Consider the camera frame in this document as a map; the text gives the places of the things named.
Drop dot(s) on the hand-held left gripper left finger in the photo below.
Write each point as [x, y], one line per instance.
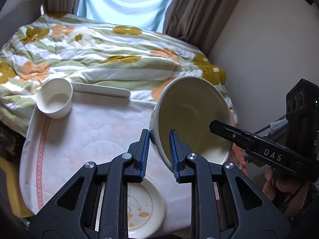
[144, 154]

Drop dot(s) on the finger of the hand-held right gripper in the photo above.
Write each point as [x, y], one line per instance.
[231, 134]

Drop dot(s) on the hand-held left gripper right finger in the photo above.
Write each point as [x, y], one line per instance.
[174, 154]

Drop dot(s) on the cream bowl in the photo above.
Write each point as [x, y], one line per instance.
[189, 114]

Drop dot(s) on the white duck print plate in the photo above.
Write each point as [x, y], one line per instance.
[149, 199]

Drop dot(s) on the person's right hand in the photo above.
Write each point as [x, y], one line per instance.
[284, 188]

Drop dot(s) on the grey hanging garment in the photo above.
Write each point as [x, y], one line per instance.
[278, 127]

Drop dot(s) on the white table cloth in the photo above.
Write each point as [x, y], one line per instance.
[99, 134]

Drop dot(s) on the small white bowl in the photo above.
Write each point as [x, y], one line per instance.
[54, 99]

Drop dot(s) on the floral striped blanket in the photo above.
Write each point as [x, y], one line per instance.
[99, 54]

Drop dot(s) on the yellow mat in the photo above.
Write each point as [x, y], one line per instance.
[10, 179]

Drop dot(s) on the light blue cloth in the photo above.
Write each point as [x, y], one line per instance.
[124, 2]

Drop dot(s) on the grey bed headboard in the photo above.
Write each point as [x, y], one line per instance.
[20, 15]

